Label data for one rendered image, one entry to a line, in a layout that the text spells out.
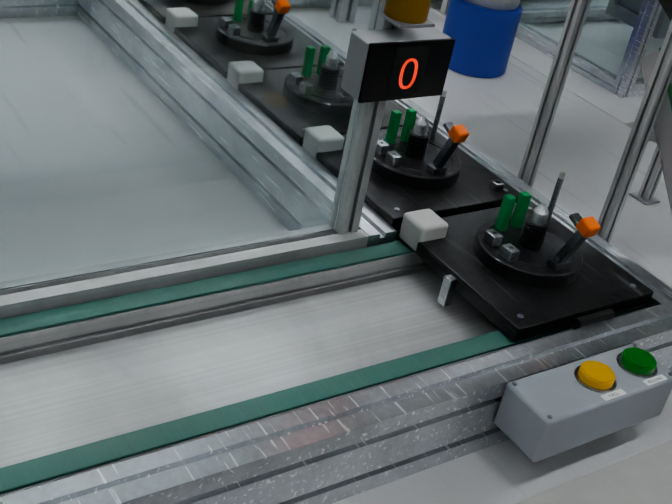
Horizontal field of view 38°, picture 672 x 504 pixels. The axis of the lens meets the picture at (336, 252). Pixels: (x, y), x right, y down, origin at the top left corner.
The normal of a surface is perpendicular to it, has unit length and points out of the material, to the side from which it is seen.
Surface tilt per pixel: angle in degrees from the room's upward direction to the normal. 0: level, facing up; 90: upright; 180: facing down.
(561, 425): 90
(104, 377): 0
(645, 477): 0
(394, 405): 0
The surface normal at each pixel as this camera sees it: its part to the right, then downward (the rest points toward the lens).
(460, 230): 0.18, -0.83
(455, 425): 0.53, 0.52
